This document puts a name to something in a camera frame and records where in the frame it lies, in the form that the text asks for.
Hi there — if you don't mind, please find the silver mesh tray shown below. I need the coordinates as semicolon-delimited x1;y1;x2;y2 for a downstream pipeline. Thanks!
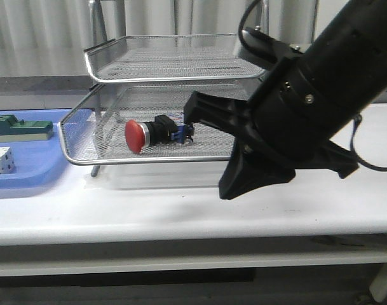
58;80;253;165
84;33;264;83

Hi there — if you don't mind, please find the white grey electrical block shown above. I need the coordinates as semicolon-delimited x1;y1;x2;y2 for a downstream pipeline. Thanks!
0;147;15;174

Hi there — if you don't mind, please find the blue plastic tray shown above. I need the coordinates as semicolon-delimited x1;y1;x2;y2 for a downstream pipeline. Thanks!
0;109;69;189

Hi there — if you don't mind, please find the green terminal block component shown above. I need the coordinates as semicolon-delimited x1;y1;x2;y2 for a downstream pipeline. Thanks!
0;114;54;142

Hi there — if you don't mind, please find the dark grey back counter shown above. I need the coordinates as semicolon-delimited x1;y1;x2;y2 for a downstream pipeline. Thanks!
0;42;387;95

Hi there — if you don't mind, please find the red emergency stop button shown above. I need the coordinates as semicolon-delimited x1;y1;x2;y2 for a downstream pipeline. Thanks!
125;112;195;154

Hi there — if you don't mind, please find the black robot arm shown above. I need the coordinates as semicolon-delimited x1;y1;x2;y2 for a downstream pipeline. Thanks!
184;1;387;200

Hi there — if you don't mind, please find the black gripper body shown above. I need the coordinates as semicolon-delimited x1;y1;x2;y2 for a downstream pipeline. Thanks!
233;27;358;178

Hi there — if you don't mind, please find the silver rack wire frame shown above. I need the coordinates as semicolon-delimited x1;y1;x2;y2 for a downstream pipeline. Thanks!
89;1;260;175

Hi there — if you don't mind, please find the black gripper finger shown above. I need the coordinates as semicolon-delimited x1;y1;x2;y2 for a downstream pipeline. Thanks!
218;140;295;200
184;91;254;139

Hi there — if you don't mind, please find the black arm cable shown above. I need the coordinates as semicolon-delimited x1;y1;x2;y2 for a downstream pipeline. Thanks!
237;0;387;172

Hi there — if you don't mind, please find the white table leg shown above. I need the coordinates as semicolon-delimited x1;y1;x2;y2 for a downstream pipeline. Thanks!
369;263;387;303

